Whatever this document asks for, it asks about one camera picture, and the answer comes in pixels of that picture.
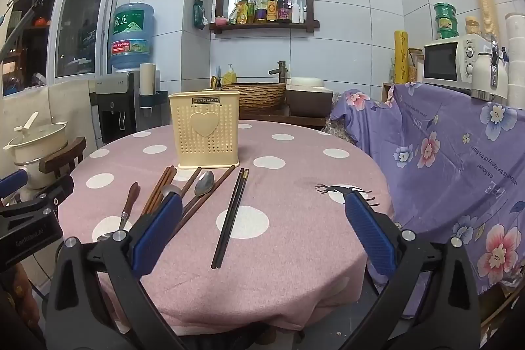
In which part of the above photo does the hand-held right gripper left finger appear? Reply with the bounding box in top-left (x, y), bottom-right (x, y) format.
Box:
top-left (44, 194), bottom-right (184, 350)

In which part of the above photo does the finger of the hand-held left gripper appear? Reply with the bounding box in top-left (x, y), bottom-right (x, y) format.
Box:
top-left (24, 175), bottom-right (75, 211)
top-left (0, 169), bottom-right (28, 196)

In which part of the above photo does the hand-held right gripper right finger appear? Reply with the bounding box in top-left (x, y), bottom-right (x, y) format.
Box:
top-left (345, 190), bottom-right (483, 350)

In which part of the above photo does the black chopstick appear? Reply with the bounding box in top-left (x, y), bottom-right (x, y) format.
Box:
top-left (211, 168), bottom-right (246, 269)
top-left (216, 169), bottom-right (250, 269)

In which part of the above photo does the cream plastic utensil holder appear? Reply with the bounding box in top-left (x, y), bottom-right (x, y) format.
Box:
top-left (168, 90), bottom-right (242, 169)

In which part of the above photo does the person's left hand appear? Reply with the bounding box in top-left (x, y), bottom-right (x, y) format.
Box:
top-left (6, 262), bottom-right (40, 334)

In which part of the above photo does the dark wooden chair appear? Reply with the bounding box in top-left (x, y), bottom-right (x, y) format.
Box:
top-left (39, 137), bottom-right (88, 180)

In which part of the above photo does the cream electric pot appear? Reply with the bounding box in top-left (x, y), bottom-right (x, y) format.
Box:
top-left (3, 119), bottom-right (69, 191)

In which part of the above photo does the white rice paddle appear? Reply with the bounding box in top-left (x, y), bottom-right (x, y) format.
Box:
top-left (14, 112), bottom-right (39, 133)

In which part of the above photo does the pink polka dot tablecloth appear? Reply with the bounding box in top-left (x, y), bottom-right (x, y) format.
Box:
top-left (57, 119), bottom-right (396, 334)

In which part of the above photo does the purple floral cloth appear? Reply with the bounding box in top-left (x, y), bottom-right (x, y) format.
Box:
top-left (330, 81), bottom-right (525, 297)

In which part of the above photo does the grey water dispenser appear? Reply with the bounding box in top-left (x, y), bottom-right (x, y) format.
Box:
top-left (88, 71), bottom-right (161, 146)

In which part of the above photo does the brown patterned cloth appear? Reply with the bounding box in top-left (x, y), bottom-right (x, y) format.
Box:
top-left (324, 92), bottom-right (353, 141)

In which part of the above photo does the dark blue cup holder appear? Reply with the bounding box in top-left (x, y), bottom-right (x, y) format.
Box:
top-left (137, 90), bottom-right (169, 110)

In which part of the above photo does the dark wooden vanity table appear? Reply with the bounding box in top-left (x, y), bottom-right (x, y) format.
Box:
top-left (238, 110), bottom-right (329, 130)

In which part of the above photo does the cream brown rice cooker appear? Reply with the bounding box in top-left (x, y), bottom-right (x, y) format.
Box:
top-left (286, 77), bottom-right (334, 118)

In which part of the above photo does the stack of paper cups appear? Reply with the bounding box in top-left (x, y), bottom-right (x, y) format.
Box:
top-left (139, 63), bottom-right (157, 96)

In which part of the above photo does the sliding window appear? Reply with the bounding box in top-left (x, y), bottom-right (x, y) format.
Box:
top-left (0, 0), bottom-right (124, 96)

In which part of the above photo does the blue water jug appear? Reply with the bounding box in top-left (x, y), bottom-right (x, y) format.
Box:
top-left (109, 2), bottom-right (156, 72)

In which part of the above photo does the woven pattern sink basin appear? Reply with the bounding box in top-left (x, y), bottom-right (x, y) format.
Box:
top-left (234, 83), bottom-right (286, 113)

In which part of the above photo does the light wooden shelf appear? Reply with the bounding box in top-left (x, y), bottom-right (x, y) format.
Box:
top-left (381, 47), bottom-right (425, 102)

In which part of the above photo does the yellow printed roll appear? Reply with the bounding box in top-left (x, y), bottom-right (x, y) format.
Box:
top-left (394, 30), bottom-right (410, 84)

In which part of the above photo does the bronze faucet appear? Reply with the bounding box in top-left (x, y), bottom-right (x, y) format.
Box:
top-left (268, 61), bottom-right (290, 85)

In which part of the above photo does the white microwave oven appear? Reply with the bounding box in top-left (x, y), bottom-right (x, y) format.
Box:
top-left (422, 33), bottom-right (493, 90)

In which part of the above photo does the green hanging packet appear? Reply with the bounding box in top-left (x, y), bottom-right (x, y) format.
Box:
top-left (193, 0), bottom-right (209, 30)

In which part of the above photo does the stack of white cups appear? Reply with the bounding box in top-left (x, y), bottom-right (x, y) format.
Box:
top-left (504, 11), bottom-right (525, 109)

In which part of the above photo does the dark soy sauce bottle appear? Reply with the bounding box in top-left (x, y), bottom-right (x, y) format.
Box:
top-left (277, 0), bottom-right (293, 23)

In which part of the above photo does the wooden handled metal spoon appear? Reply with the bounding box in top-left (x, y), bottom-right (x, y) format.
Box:
top-left (96, 182), bottom-right (142, 242)

